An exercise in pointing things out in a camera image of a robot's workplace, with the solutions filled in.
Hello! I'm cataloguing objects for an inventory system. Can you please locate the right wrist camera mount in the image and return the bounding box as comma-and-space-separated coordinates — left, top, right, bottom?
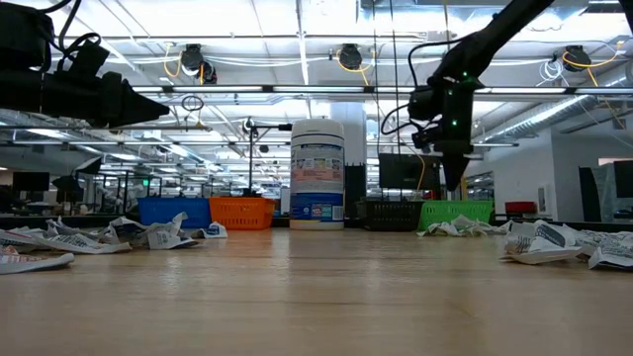
407, 84, 446, 150

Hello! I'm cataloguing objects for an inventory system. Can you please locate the black ceiling cord reel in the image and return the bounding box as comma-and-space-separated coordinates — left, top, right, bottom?
179, 43, 219, 86
337, 43, 365, 71
562, 44, 593, 74

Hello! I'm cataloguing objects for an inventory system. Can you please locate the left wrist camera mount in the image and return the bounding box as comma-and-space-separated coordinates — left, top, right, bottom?
56, 38, 112, 80

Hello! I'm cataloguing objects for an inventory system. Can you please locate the yellow cord at monitor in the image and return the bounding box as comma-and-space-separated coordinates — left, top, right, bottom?
363, 68, 427, 193

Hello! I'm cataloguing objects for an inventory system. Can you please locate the plain white wipe packet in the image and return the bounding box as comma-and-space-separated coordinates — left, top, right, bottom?
452, 214, 511, 237
416, 221, 466, 238

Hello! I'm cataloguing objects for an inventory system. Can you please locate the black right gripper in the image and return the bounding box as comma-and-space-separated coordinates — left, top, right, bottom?
433, 77, 485, 193

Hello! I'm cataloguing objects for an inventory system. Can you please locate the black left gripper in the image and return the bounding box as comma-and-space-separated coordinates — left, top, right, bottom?
42, 70, 171, 129

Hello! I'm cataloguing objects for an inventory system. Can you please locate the white disinfecting wipes canister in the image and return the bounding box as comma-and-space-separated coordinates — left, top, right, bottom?
289, 118, 346, 231

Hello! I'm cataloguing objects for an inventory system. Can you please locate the green plastic basket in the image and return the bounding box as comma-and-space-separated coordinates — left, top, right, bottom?
417, 200, 495, 232

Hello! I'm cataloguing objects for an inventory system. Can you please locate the black partition panel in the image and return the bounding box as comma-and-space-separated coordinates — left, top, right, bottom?
344, 164, 368, 222

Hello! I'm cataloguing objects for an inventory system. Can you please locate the black background screen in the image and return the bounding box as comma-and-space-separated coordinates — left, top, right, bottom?
612, 160, 633, 200

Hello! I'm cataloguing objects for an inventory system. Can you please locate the black stand with boom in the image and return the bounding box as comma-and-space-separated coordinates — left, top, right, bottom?
240, 117, 294, 198

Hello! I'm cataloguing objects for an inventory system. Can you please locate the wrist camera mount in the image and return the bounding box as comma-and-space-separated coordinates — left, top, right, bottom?
407, 84, 446, 150
56, 38, 112, 80

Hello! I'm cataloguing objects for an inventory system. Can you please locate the yellow hanging cable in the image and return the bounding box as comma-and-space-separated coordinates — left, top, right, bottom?
443, 0, 469, 202

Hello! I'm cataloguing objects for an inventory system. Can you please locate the orange plastic basket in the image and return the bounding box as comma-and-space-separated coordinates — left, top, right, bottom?
208, 197, 276, 231

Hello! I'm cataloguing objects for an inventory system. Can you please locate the black monitor on cart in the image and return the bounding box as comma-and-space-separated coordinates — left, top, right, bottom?
378, 152, 442, 193

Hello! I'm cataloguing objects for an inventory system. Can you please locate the blue plastic basket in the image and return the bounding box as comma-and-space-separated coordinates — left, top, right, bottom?
136, 197, 213, 229

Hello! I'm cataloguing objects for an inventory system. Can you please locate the white packet with blue print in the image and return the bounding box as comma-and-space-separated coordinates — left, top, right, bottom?
145, 227, 202, 251
107, 216, 149, 248
190, 222, 229, 240
45, 216, 111, 239
147, 212, 190, 233

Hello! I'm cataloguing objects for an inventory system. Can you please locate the black plastic basket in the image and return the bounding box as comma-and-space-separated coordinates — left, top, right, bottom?
356, 199, 425, 232

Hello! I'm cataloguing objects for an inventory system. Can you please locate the black hanging cable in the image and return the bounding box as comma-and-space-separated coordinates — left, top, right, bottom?
372, 0, 381, 155
389, 0, 403, 155

